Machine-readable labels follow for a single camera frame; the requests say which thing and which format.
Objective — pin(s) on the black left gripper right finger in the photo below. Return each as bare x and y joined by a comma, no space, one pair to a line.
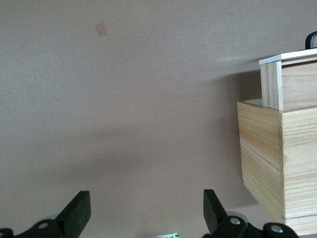
213,210

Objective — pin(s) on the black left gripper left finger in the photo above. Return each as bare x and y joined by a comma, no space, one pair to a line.
74,213

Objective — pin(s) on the light wooden drawer cabinet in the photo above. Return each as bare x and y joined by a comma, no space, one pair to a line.
297,161

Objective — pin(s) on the small square tape patch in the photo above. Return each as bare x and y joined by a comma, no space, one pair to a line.
101,29

